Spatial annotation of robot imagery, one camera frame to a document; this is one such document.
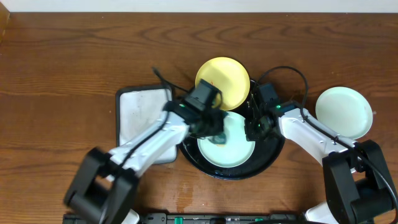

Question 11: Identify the green yellow sponge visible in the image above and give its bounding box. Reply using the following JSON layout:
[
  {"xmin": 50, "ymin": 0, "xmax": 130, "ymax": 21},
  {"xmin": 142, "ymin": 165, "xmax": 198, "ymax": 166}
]
[{"xmin": 208, "ymin": 133, "xmax": 227, "ymax": 145}]

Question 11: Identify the pale green plate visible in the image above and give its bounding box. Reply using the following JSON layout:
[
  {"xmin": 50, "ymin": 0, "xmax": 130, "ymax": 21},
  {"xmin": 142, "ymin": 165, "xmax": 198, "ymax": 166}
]
[
  {"xmin": 315, "ymin": 86, "xmax": 373, "ymax": 139},
  {"xmin": 197, "ymin": 111, "xmax": 256, "ymax": 168}
]

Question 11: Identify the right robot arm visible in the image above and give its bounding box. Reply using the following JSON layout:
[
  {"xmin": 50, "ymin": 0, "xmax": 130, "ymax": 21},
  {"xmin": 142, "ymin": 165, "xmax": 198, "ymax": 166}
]
[{"xmin": 245, "ymin": 98, "xmax": 397, "ymax": 223}]

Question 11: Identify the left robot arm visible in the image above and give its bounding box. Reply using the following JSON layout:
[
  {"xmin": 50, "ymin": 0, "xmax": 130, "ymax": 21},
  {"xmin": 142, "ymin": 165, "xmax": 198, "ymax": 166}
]
[{"xmin": 63, "ymin": 101, "xmax": 224, "ymax": 223}]

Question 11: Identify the round black tray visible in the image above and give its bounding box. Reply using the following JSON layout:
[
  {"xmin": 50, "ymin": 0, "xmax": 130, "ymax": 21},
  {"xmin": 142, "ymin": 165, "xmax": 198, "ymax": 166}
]
[{"xmin": 178, "ymin": 78, "xmax": 286, "ymax": 180}]

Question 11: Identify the black rectangular soap tray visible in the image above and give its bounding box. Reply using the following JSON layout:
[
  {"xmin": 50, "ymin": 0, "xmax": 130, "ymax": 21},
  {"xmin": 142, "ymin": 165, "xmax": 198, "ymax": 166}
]
[{"xmin": 109, "ymin": 85, "xmax": 173, "ymax": 164}]

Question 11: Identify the yellow plate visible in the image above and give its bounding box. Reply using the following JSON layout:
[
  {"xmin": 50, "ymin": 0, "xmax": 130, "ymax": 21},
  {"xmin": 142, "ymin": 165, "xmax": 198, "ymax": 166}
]
[{"xmin": 195, "ymin": 57, "xmax": 250, "ymax": 111}]

